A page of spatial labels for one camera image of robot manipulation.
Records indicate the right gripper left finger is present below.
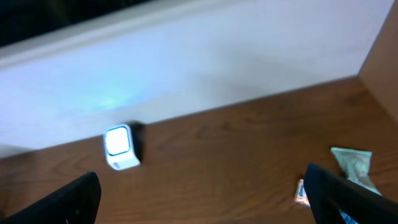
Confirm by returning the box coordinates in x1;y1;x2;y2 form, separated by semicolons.
1;172;101;224

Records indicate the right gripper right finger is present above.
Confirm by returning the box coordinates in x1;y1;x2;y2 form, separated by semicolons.
304;164;397;223

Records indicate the orange tissue pack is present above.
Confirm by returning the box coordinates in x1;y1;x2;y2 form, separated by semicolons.
294;179;310;207

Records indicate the teal wet wipes pack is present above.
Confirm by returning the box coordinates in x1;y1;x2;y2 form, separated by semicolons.
331;147;381;195

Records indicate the blue snack bar wrapper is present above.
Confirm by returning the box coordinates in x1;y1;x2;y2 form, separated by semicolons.
340;210;358;224

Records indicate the white barcode scanner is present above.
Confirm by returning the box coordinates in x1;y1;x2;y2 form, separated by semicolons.
103;121;144;171

